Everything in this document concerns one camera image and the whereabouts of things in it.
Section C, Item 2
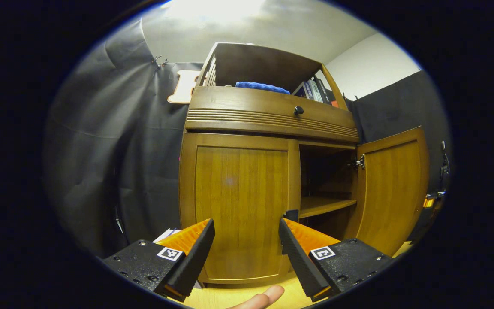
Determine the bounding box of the black book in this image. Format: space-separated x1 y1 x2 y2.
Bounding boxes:
314 76 337 105

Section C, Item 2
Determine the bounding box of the dark blue book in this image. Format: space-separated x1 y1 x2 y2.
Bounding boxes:
292 82 312 98

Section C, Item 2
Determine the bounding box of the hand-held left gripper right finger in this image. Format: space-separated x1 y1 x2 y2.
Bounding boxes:
278 217 395 302

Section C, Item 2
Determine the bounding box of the blue folded towel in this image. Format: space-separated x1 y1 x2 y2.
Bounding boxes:
235 81 291 95

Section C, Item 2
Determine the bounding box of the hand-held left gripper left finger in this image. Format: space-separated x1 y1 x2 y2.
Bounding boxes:
101 218 216 303

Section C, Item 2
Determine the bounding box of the black backdrop cloth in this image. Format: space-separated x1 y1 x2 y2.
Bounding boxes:
43 19 451 258

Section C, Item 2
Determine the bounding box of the black door handle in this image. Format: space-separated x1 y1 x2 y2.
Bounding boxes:
281 209 300 254

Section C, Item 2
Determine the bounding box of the wooden ribbed drawer front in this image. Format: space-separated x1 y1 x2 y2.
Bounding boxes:
185 86 360 143

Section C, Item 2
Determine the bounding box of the black metal stand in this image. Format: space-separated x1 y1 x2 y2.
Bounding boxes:
438 141 450 196

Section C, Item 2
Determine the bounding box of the wooden double-door shoe cabinet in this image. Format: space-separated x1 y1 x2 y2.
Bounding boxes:
178 42 361 288

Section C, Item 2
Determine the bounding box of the wooden cabinet door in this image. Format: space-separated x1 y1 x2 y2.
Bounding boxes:
179 132 301 286
343 126 430 257

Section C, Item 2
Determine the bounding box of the grey book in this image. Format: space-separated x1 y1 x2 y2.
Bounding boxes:
306 79 324 103

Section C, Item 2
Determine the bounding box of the wooden inner cabinet shelf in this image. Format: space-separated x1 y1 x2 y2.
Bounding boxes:
299 196 358 218

